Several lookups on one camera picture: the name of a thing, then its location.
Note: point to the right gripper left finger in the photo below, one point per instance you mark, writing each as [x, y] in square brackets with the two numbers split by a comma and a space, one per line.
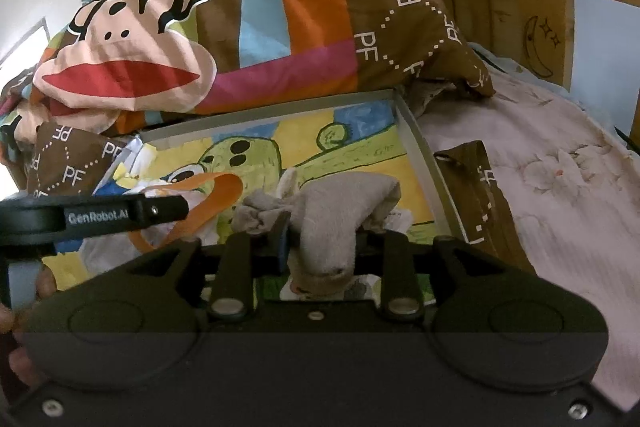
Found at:
[248, 257]

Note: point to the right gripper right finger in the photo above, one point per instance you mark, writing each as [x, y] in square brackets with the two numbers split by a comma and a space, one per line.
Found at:
[387, 255]

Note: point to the white printed baby cloth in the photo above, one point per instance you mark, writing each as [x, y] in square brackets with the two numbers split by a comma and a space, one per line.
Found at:
[104, 253]

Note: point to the orange fabric cup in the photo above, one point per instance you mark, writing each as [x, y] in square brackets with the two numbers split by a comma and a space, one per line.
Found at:
[207, 194]

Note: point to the grey drawstring pouch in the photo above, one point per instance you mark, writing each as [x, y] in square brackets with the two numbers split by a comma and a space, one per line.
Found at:
[328, 205]

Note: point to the cartoon printed small cloth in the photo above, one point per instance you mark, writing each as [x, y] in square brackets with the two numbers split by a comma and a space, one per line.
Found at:
[326, 269]

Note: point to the person's left hand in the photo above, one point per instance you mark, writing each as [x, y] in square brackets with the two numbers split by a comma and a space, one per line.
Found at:
[12, 324]

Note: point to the grey tray with drawing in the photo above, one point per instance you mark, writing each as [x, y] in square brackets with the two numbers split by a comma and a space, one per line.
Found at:
[279, 158]

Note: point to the pink bed sheet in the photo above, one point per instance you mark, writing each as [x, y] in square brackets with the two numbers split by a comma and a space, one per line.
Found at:
[573, 190]

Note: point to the brown patterned duvet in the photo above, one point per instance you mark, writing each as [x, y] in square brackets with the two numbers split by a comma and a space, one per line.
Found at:
[410, 44]

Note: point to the monkey face striped pillow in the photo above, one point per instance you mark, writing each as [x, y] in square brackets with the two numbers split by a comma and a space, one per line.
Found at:
[201, 56]

